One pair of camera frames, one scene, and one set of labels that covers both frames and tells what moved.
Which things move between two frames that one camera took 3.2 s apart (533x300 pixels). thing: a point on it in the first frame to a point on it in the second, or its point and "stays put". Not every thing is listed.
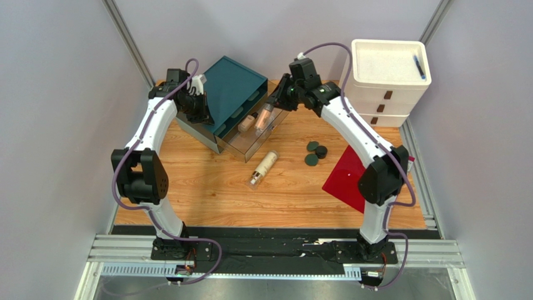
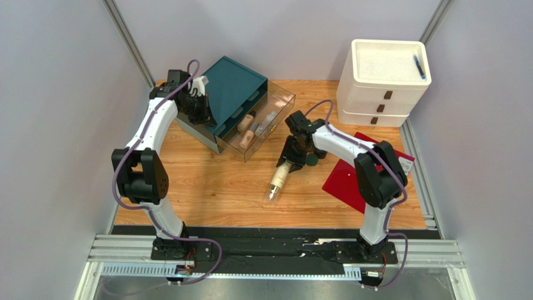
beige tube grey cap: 264,115 to 249,136
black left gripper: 205,117 stays put
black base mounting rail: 276,250 stays put
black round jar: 321,151 stays put
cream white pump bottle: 266,164 to 278,180
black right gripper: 283,92 to 296,152
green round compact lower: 311,159 stays put
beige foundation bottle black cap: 247,122 stays put
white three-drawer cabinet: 388,79 stays put
